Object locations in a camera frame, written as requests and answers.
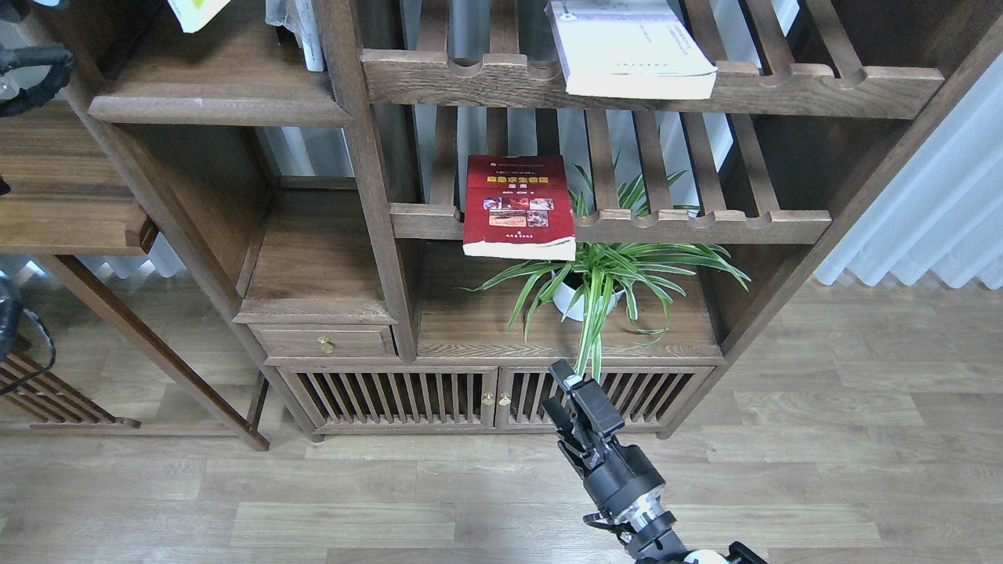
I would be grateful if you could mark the white curtain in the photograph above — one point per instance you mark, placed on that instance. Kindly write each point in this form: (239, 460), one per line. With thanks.
(942, 213)

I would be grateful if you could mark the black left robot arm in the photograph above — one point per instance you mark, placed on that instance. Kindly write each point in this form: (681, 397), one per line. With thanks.
(60, 62)

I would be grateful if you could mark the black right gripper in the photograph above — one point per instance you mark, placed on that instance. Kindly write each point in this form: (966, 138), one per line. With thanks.
(621, 480)

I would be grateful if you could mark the green spider plant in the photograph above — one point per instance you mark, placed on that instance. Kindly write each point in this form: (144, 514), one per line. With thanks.
(624, 268)

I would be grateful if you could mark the left slatted cabinet door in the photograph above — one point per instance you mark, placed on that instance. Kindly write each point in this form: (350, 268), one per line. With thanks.
(399, 399)

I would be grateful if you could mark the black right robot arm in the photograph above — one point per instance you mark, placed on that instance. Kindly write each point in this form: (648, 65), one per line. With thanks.
(666, 547)

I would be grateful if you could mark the red cover book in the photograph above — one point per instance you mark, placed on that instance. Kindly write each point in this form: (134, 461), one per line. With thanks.
(518, 208)

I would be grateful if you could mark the right slatted cabinet door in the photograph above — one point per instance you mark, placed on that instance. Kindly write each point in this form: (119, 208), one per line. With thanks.
(647, 397)

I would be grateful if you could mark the slatted cabinet door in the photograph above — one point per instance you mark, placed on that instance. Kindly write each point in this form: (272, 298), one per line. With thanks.
(399, 399)
(647, 397)

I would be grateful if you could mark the white purple cover book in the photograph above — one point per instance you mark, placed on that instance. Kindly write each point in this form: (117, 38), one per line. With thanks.
(628, 50)

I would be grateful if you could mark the wooden side table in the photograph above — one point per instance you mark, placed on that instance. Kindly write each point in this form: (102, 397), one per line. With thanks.
(67, 201)

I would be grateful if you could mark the white plant pot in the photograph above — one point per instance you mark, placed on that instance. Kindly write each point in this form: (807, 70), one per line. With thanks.
(572, 297)

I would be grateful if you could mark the white rolled papers in plastic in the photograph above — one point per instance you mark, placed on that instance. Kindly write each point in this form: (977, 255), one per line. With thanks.
(298, 17)

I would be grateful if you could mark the yellow green cover book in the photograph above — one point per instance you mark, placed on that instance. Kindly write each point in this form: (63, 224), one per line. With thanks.
(193, 15)

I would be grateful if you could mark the dark wooden bookshelf unit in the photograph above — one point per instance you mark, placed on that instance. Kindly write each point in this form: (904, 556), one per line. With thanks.
(335, 198)

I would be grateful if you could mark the small wooden drawer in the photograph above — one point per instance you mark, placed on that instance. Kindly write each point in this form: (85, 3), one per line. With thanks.
(324, 341)

